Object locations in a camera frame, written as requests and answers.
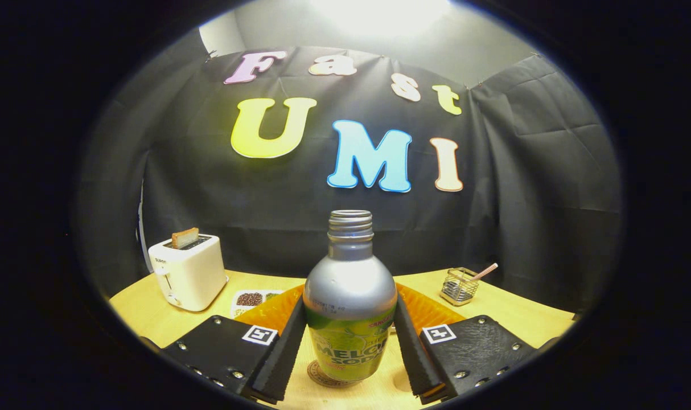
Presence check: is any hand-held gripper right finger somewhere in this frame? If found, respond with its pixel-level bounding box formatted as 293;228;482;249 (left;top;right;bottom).
392;283;542;405

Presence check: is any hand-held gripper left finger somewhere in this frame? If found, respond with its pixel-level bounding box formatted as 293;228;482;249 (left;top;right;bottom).
162;285;309;405

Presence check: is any round cork coaster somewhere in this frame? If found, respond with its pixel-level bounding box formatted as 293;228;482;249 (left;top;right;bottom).
307;359;360;389

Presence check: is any silver bottle with green label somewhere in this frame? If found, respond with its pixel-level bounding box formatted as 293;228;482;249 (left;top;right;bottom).
302;210;398;382

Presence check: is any white divided dish with beans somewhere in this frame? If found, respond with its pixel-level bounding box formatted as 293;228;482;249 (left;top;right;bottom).
231;289;283;319

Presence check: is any white toaster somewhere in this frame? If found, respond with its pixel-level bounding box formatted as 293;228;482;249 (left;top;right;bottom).
148;233;229;313

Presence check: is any wooden table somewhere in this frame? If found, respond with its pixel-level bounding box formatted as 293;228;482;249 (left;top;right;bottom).
109;269;577;410

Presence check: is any toast slice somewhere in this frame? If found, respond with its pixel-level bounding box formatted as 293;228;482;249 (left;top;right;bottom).
171;227;200;249

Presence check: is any black backdrop cloth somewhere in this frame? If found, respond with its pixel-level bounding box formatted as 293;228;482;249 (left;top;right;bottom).
75;28;624;314

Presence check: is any wire basket holder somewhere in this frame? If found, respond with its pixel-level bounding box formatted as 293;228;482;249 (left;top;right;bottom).
440;267;480;307

